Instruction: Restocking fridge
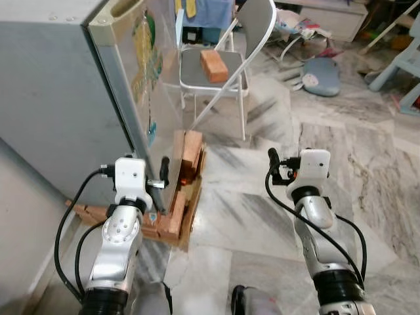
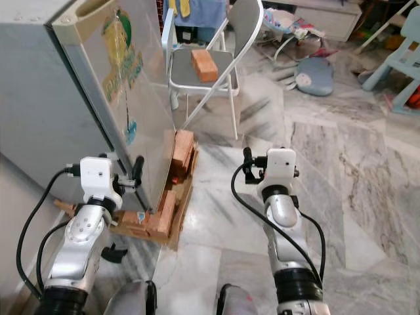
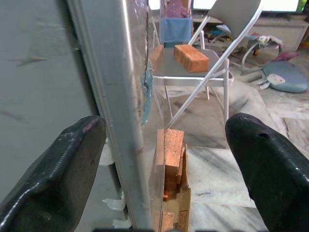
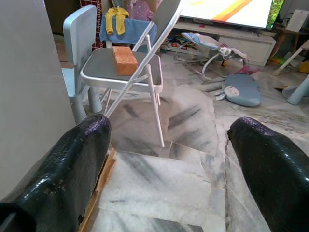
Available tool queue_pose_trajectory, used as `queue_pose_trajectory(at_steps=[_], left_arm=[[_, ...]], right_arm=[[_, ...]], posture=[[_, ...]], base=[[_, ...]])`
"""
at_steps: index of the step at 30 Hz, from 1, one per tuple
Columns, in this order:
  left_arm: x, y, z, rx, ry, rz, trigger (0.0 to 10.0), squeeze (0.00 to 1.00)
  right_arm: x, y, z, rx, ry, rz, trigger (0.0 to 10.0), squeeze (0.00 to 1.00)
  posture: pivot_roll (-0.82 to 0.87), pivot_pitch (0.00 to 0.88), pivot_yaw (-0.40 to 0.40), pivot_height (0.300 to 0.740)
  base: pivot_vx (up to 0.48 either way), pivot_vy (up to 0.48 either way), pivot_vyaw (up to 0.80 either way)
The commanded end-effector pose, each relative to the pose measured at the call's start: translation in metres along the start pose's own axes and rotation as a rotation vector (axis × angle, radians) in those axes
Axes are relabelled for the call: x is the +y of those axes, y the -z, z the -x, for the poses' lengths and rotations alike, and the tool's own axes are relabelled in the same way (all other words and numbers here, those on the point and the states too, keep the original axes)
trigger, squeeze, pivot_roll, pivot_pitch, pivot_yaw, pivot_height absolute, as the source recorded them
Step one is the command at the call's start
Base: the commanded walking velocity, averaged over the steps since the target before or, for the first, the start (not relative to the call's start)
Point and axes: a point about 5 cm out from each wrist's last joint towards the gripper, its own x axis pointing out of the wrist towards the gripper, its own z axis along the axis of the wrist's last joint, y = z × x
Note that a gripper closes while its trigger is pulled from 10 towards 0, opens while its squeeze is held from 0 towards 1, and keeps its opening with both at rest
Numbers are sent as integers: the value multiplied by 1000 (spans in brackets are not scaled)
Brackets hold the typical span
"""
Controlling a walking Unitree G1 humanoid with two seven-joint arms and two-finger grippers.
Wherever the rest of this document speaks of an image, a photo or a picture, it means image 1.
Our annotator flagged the grey fridge door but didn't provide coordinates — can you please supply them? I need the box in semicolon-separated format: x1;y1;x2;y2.
87;0;198;198

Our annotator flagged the small grey fridge body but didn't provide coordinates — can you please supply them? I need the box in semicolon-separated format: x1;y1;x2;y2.
0;0;153;207

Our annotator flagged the wooden pallet board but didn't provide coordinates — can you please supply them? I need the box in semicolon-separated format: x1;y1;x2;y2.
66;148;208;251

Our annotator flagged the green yellow door sticker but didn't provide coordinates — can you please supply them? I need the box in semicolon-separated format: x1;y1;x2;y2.
130;10;165;107

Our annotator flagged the white metal folding chair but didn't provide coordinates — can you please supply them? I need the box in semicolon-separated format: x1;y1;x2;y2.
174;0;277;142

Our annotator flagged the orange brick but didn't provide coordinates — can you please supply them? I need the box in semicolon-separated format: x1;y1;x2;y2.
199;49;230;84

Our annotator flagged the grey left robot leg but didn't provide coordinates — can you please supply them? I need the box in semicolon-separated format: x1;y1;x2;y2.
131;282;173;315

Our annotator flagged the grey robot leg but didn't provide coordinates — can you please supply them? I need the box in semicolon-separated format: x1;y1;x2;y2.
131;282;173;315
231;285;293;315

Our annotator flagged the grey right robot leg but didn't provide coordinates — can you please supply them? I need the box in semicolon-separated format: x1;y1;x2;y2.
231;285;293;315

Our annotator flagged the light blue plastic chair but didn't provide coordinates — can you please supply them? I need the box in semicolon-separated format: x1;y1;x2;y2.
369;16;420;116

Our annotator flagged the white low cabinet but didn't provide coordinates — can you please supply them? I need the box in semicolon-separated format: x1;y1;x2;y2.
276;0;369;44

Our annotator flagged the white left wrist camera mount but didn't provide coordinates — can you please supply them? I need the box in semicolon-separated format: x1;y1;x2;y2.
114;157;147;205

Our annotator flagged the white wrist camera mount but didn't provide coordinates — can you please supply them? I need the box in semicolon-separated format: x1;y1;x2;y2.
299;149;331;191
114;157;147;205

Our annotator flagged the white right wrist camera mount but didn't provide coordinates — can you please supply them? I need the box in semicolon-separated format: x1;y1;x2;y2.
299;149;331;191

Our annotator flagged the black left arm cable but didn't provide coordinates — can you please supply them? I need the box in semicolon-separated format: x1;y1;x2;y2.
54;165;116;304

